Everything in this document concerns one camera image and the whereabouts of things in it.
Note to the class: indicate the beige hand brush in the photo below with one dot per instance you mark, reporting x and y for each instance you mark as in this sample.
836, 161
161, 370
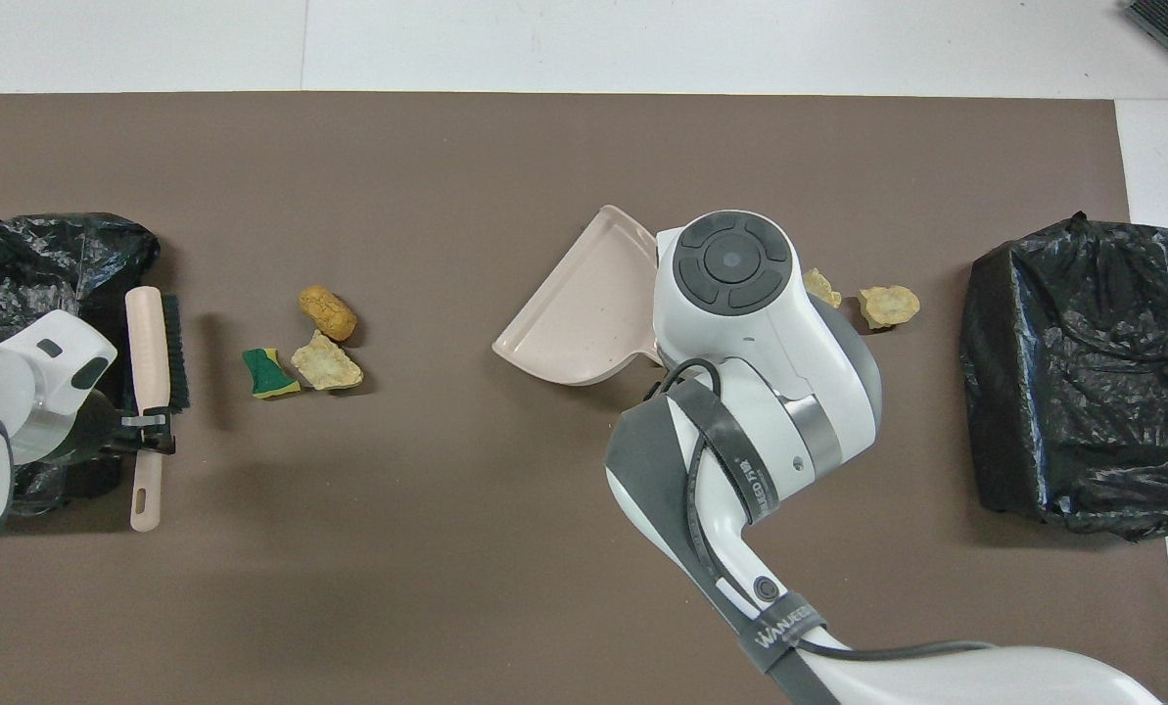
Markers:
146, 343

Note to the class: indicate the pale tan sponge chunk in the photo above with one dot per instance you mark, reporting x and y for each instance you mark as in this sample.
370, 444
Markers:
327, 364

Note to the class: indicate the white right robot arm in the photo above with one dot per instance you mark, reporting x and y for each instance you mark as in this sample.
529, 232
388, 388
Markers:
770, 392

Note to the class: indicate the black bag lined trash bin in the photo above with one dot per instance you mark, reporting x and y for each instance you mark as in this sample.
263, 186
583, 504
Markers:
25, 264
1093, 392

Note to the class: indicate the jagged beige sponge scrap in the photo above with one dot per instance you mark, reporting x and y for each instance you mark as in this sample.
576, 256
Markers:
822, 289

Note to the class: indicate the brown table mat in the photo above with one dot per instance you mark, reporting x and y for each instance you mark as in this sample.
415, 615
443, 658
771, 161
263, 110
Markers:
505, 548

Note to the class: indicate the orange brown sponge lump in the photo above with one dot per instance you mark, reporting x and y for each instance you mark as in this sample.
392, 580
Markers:
329, 311

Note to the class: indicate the green and yellow sponge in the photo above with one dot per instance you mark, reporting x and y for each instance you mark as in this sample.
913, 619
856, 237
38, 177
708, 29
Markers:
268, 374

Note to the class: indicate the beige plastic dustpan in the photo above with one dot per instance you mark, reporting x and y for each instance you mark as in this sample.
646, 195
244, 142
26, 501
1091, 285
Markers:
584, 313

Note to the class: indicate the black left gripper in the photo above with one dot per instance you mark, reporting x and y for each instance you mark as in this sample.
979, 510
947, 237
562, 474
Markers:
104, 426

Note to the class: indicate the rounded beige sponge scrap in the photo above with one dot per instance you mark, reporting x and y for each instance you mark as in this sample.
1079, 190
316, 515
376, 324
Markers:
889, 306

